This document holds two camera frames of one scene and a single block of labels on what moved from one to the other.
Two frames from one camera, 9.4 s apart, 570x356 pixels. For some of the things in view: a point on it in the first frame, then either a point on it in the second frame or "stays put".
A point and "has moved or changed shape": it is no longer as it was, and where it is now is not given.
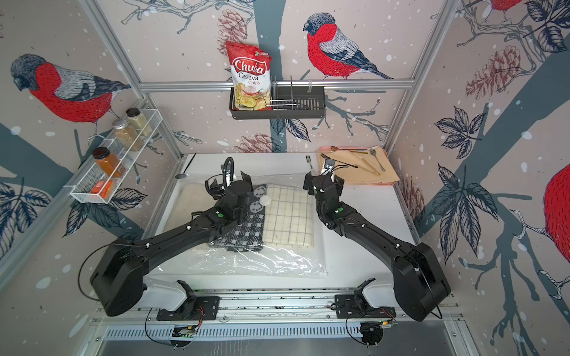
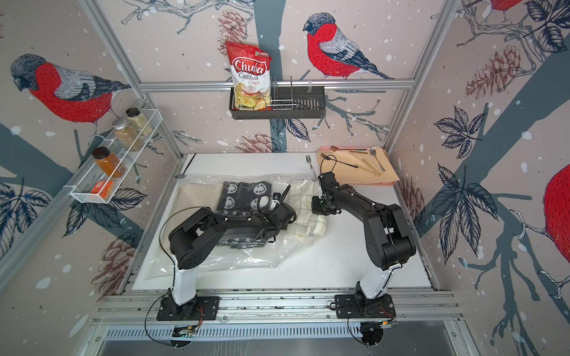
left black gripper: [217, 192] -> [285, 227]
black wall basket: [286, 102] stays put
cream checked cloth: [288, 218] has moved or changed shape
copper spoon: [336, 149] stays put
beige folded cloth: [192, 197] stays put
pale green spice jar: [138, 121] stays put
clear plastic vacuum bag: [283, 240] has moved or changed shape
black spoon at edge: [184, 175] stays put
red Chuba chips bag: [251, 76] stays put
